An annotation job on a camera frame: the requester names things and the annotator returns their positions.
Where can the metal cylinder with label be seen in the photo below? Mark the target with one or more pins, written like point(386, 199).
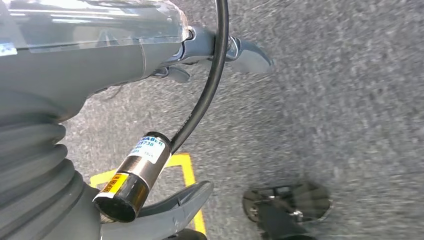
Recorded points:
point(142, 169)

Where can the black robot foot plate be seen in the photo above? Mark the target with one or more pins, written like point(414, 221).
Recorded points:
point(308, 198)

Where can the yellow floor tape square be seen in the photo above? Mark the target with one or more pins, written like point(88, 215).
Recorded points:
point(188, 172)

